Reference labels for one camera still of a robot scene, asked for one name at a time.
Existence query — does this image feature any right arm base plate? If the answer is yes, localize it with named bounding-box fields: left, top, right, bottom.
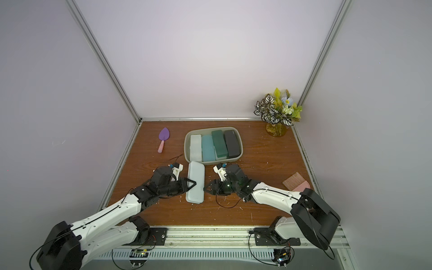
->
left=250, top=227, right=301, bottom=246

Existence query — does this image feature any dark green pencil case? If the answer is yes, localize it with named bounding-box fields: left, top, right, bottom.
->
left=211, top=129, right=228, bottom=159

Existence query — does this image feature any purple trowel pink handle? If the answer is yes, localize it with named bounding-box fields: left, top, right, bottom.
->
left=157, top=127, right=170, bottom=154

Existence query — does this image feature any small circuit board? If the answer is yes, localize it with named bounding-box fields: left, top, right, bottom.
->
left=129, top=249, right=149, bottom=269
left=272, top=247, right=294, bottom=268

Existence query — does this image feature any aluminium front rail frame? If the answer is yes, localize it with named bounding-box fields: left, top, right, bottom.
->
left=86, top=217, right=358, bottom=270

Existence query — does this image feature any aluminium corner post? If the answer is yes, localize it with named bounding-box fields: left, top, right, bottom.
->
left=298, top=0, right=352, bottom=105
left=65, top=0, right=142, bottom=124

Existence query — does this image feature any artificial flower plant in vase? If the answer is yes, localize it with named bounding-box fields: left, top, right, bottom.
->
left=254, top=88, right=303, bottom=137

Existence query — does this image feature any teal ribbed pencil case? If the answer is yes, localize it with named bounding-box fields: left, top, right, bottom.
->
left=201, top=135, right=216, bottom=162

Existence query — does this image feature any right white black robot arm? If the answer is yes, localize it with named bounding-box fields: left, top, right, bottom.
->
left=204, top=163, right=341, bottom=251

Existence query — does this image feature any frosted clear pencil case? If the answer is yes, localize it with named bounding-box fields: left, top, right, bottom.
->
left=190, top=135, right=203, bottom=162

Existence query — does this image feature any pale blue white pencil case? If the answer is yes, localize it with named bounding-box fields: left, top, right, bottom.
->
left=186, top=162, right=205, bottom=204

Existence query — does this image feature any left aluminium corner post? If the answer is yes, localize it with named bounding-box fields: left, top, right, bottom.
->
left=65, top=0, right=142, bottom=124

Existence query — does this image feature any grey-green plastic storage box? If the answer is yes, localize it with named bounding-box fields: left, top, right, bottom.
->
left=184, top=127, right=244, bottom=165

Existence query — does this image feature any right small circuit board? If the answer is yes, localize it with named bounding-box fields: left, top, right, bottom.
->
left=272, top=247, right=294, bottom=268

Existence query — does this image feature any dark grey pencil case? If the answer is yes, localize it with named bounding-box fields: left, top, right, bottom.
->
left=224, top=130, right=241, bottom=158

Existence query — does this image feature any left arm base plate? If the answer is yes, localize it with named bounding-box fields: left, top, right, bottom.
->
left=128, top=227, right=168, bottom=246

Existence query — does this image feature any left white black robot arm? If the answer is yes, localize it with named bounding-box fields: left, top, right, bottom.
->
left=32, top=163, right=196, bottom=270

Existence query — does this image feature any right aluminium corner post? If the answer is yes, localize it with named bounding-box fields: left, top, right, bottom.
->
left=298, top=0, right=352, bottom=105

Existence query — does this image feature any right black cable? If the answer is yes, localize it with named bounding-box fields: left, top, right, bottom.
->
left=215, top=187, right=336, bottom=267

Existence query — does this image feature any left small circuit board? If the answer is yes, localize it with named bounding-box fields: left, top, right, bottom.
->
left=129, top=249, right=149, bottom=269

